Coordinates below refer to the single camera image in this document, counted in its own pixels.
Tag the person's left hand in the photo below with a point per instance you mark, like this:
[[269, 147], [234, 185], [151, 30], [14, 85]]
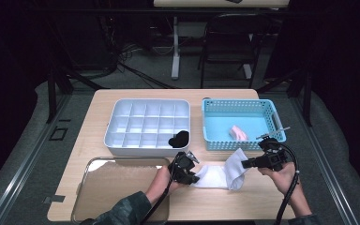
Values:
[[164, 182]]

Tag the dark curtain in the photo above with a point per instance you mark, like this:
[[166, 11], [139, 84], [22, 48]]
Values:
[[6, 78], [350, 78]]

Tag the black folding chair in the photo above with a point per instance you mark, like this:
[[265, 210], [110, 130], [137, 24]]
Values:
[[231, 47]]

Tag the dark flat object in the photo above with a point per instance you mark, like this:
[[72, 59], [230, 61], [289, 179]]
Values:
[[233, 1]]

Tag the black sock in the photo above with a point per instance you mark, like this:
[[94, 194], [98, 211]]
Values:
[[179, 140]]

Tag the blue perforated plastic basket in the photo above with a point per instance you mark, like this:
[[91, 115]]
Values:
[[243, 120]]

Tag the aluminium floor rail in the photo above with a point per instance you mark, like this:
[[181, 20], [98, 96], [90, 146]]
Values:
[[22, 168], [325, 162]]

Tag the person's right hand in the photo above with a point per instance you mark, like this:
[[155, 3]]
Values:
[[282, 181]]

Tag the grey tape piece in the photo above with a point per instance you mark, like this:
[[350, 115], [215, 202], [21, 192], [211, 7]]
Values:
[[54, 199]]

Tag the white sock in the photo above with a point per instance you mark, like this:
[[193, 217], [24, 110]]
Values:
[[212, 178]]

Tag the black metal stand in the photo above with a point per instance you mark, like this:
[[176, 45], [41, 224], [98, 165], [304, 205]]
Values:
[[307, 100], [51, 93]]

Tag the white desk leg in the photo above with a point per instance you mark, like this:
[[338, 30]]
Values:
[[175, 62], [247, 72]]

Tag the pink sock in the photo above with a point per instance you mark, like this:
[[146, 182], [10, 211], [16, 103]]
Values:
[[238, 133]]

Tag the white compartment organizer box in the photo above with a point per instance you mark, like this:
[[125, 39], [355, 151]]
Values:
[[150, 151]]

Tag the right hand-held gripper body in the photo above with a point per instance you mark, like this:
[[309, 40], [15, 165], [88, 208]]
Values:
[[273, 156]]

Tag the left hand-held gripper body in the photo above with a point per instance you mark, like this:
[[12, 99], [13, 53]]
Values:
[[181, 165]]

